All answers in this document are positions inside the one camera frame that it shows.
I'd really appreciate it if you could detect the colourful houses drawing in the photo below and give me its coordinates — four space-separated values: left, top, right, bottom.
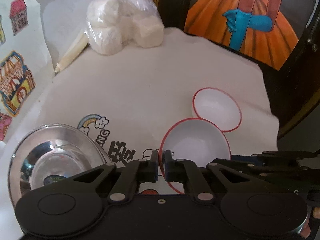
0 0 54 145

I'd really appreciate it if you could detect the person's right hand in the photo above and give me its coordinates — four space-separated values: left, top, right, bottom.
300 204 320 240

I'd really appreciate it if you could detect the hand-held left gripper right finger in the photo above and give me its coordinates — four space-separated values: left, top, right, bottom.
162 149 253 203

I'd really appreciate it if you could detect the stainless steel bowl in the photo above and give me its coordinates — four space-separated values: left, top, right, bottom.
9 124 113 201

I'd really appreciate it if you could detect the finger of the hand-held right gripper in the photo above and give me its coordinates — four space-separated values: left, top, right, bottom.
231 151 320 167
246 165 320 193

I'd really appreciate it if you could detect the white bowl red rim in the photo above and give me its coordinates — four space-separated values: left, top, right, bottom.
159 118 231 195
191 87 242 133

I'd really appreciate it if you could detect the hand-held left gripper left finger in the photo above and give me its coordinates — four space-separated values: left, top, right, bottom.
67 149 159 203

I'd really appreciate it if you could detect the plastic bag of white lumps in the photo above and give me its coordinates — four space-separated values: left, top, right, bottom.
85 0 165 55

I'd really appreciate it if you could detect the cream paper roll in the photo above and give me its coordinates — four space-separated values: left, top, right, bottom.
54 31 89 74

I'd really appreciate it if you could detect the orange dress woman painting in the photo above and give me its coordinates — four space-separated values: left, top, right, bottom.
184 0 311 70

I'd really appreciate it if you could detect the dark wooden furniture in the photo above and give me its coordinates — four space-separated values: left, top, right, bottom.
260 0 320 153

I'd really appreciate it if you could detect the white printed tablecloth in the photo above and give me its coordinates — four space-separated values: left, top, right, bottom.
0 26 280 230

